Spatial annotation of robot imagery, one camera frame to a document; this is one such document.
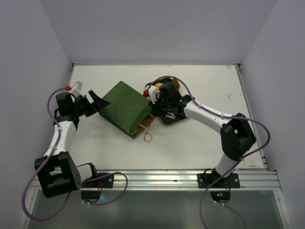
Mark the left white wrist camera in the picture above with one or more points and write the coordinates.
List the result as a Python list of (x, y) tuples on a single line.
[(76, 89)]

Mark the round yellow fake bun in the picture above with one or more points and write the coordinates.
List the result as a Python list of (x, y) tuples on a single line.
[(158, 85)]

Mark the aluminium rail frame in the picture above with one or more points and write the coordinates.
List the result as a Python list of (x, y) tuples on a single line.
[(159, 183)]

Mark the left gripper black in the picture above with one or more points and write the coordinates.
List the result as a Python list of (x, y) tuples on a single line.
[(97, 104)]

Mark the green brown paper bag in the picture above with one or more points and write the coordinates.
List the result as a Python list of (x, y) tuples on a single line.
[(128, 111)]

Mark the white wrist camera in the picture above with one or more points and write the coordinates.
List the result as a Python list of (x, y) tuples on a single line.
[(152, 93), (76, 89)]

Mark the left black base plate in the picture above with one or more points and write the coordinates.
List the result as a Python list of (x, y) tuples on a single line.
[(100, 181)]

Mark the dark green tray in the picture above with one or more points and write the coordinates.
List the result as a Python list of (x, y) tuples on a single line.
[(171, 120)]

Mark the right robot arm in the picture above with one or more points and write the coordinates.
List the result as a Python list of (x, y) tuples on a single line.
[(236, 135)]

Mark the metal tongs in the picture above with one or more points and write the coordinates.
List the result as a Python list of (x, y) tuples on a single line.
[(170, 115)]

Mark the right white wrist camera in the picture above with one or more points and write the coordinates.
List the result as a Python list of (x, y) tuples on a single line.
[(152, 93)]

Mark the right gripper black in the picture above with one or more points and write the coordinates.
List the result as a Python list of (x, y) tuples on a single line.
[(159, 105)]

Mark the brown fake croissant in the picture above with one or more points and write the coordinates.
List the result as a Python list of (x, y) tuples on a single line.
[(176, 84)]

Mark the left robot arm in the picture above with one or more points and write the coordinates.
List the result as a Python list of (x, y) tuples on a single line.
[(56, 170)]

